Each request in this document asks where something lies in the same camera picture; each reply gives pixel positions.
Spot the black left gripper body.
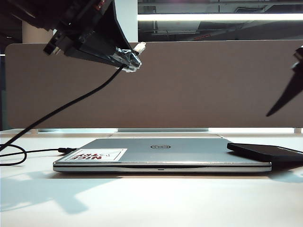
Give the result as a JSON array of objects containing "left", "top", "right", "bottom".
[{"left": 44, "top": 0, "right": 115, "bottom": 56}]

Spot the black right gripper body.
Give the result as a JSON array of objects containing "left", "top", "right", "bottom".
[{"left": 291, "top": 46, "right": 303, "bottom": 69}]

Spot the white ceiling light strip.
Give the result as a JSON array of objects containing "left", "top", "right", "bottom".
[{"left": 137, "top": 13, "right": 303, "bottom": 22}]

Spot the black charging cable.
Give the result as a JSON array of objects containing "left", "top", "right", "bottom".
[{"left": 0, "top": 42, "right": 146, "bottom": 166}]

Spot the black smartphone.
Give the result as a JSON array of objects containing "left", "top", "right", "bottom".
[{"left": 226, "top": 142, "right": 303, "bottom": 164}]

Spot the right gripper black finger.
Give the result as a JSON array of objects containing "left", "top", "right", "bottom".
[{"left": 265, "top": 62, "right": 303, "bottom": 117}]

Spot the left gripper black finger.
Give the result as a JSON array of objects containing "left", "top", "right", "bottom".
[
  {"left": 63, "top": 32, "right": 143, "bottom": 73},
  {"left": 94, "top": 0, "right": 131, "bottom": 49}
]

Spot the brown desk divider panel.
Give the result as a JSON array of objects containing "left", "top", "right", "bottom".
[{"left": 5, "top": 42, "right": 303, "bottom": 130}]

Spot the white desk cable flap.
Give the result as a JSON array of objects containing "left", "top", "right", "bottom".
[{"left": 105, "top": 133, "right": 225, "bottom": 140}]

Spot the silver Dell laptop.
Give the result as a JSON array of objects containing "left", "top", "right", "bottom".
[{"left": 52, "top": 138, "right": 272, "bottom": 173}]

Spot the white red laptop sticker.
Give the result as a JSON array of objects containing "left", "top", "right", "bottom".
[{"left": 64, "top": 148, "right": 128, "bottom": 162}]

